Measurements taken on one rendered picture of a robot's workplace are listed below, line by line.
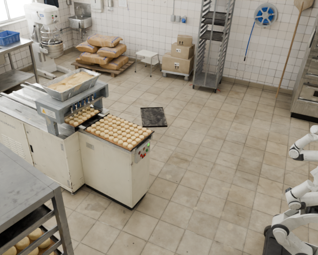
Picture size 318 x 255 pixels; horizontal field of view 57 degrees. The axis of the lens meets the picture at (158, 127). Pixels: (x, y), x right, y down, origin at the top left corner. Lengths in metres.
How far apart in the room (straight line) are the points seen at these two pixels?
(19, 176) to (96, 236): 2.11
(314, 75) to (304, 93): 0.34
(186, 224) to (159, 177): 0.77
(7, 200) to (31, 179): 0.11
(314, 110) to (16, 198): 4.98
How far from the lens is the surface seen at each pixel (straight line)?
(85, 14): 7.60
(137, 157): 2.83
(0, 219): 1.06
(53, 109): 2.91
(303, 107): 5.49
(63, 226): 1.24
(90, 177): 3.45
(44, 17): 6.11
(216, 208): 3.51
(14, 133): 3.81
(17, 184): 1.15
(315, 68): 5.20
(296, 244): 2.93
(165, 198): 3.52
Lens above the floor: 2.57
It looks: 33 degrees down
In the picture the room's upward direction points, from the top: 3 degrees clockwise
